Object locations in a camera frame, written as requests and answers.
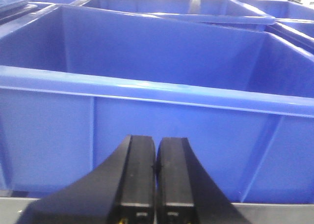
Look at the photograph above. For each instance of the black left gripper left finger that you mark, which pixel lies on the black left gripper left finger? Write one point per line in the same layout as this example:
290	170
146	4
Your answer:
121	190

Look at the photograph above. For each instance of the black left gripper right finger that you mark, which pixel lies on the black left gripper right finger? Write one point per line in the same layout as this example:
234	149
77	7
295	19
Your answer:
186	194

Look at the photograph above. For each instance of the blue plastic bin far right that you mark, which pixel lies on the blue plastic bin far right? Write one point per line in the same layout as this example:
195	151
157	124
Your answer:
293	22

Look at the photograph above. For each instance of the blue plastic bin rear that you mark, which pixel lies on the blue plastic bin rear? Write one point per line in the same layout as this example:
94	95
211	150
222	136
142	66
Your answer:
219	12

